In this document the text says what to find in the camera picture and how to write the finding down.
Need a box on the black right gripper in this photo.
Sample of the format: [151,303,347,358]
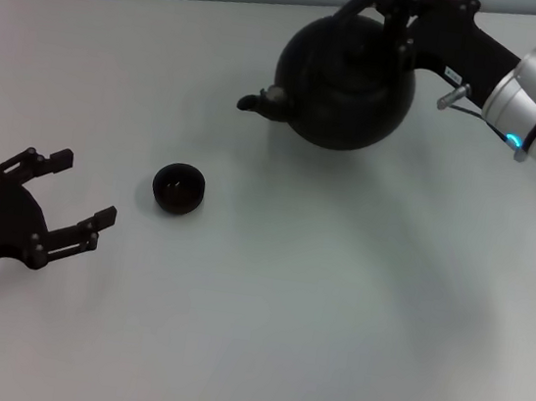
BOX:
[360,0,530,116]

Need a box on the black round teapot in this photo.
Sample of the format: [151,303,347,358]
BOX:
[231,0,428,160]

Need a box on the small dark teacup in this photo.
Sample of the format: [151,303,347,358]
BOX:
[148,159,209,218]

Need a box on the right gripper cable with plug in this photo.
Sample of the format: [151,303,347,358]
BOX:
[432,78,518,144]

